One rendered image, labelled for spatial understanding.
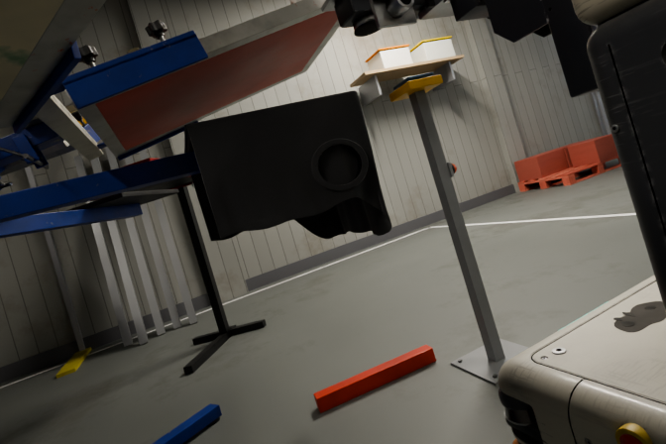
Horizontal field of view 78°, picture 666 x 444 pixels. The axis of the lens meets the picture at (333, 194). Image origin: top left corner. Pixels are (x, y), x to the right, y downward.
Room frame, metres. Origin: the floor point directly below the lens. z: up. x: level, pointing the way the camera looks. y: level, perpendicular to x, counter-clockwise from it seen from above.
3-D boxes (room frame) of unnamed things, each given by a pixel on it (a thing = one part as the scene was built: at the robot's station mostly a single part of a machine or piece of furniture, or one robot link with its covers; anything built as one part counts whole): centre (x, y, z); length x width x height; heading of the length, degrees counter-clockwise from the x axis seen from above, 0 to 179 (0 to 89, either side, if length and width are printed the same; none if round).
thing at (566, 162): (5.28, -3.02, 0.20); 1.12 x 0.80 x 0.41; 113
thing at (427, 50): (4.93, -1.61, 1.95); 0.44 x 0.36 x 0.25; 113
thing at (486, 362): (1.36, -0.36, 0.48); 0.22 x 0.22 x 0.96; 21
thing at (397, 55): (4.70, -1.05, 1.94); 0.41 x 0.34 x 0.23; 113
